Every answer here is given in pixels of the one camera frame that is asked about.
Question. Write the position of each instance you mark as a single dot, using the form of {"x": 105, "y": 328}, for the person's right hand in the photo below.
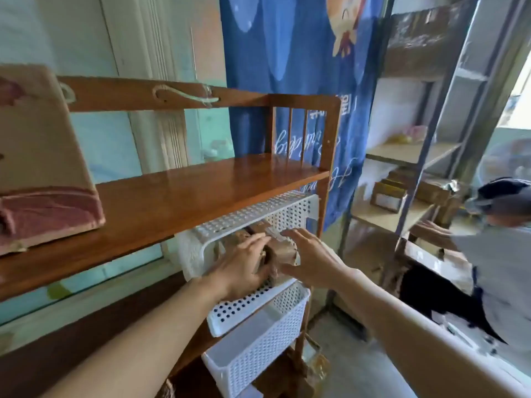
{"x": 315, "y": 261}

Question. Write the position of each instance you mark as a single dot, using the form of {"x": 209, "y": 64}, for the person's left hand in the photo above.
{"x": 238, "y": 271}

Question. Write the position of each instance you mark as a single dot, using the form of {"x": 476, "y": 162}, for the large cardboard box red tape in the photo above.
{"x": 37, "y": 153}

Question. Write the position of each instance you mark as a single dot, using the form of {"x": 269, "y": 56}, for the person's right forearm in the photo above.
{"x": 415, "y": 339}

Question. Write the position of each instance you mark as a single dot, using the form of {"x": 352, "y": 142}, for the person's left forearm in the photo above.
{"x": 145, "y": 348}

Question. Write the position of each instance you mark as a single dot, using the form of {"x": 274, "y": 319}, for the small cardboard box white face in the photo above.
{"x": 388, "y": 199}

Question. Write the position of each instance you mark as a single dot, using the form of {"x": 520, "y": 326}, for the brown wooden shelf rack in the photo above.
{"x": 186, "y": 190}

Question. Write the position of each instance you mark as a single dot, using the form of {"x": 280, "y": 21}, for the low open cardboard box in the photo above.
{"x": 431, "y": 188}

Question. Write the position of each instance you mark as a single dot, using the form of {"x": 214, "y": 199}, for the white perforated plastic basket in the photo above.
{"x": 257, "y": 348}
{"x": 265, "y": 211}

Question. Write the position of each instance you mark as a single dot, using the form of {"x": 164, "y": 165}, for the grey metal storage rack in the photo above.
{"x": 410, "y": 153}

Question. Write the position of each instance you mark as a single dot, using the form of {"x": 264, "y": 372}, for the blue cartoon curtain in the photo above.
{"x": 290, "y": 45}

